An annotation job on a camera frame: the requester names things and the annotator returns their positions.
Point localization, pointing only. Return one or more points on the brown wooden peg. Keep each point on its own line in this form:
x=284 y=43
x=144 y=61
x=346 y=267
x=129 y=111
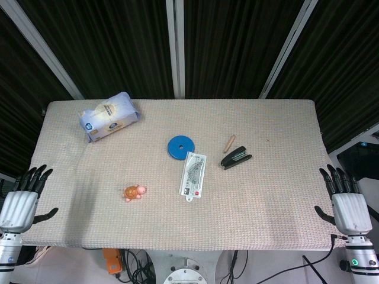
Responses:
x=229 y=143

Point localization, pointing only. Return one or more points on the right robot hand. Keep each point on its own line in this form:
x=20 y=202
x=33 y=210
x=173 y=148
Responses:
x=350 y=211

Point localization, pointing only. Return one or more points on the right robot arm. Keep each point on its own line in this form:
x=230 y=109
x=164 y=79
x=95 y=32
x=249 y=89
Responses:
x=362 y=258

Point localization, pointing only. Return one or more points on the beige cloth-covered table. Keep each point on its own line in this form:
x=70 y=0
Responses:
x=189 y=207

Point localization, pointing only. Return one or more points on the grey metal frame post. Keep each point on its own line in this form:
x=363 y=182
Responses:
x=285 y=48
x=175 y=48
x=44 y=50

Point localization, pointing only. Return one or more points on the blue tissue pack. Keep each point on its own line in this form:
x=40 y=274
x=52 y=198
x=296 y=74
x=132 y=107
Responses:
x=108 y=116

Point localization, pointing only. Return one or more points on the black stapler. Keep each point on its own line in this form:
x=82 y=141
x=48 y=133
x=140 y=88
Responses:
x=236 y=157

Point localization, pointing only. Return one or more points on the blue round disc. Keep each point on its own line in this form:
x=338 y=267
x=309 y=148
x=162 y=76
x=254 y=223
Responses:
x=180 y=147

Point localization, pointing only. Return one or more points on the packaged protractor ruler set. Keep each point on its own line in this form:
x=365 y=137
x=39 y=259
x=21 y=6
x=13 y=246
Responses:
x=194 y=176

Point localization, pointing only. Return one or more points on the orange handheld controller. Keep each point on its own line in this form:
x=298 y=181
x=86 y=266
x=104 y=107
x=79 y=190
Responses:
x=112 y=261

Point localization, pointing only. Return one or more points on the black monitor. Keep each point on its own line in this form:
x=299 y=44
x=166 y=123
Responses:
x=359 y=159

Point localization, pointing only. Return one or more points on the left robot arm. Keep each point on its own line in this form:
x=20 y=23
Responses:
x=9 y=251

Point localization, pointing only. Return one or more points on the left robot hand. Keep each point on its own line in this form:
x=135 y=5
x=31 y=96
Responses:
x=16 y=205

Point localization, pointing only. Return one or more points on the orange turtle toy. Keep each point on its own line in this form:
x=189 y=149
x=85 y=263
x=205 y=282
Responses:
x=135 y=192

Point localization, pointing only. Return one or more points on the round grey robot base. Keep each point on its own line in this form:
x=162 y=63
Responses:
x=186 y=276

